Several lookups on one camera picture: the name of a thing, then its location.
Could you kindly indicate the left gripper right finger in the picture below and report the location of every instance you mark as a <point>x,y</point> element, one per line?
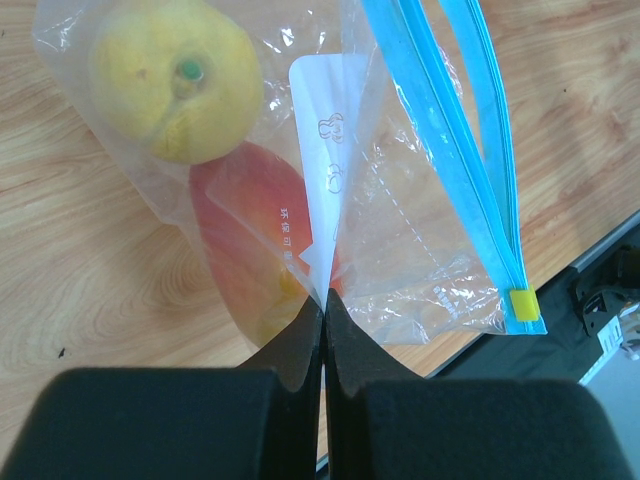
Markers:
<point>387,422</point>

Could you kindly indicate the fake fried chicken pieces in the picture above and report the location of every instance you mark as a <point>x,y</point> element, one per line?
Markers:
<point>288,301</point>

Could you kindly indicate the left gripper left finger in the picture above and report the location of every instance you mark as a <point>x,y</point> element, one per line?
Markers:
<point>258,420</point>

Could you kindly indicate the yellow zip slider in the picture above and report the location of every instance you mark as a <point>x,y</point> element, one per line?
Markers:
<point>525,305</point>

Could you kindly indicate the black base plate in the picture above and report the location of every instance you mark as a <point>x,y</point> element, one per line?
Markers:
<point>579,305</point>

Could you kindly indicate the fake red mango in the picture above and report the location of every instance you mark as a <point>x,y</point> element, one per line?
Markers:
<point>252,213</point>

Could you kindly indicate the blue zip top bag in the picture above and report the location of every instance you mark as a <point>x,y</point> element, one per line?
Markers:
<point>396,116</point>

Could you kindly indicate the fake yellow pear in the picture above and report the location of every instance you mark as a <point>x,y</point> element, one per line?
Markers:
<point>179,78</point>

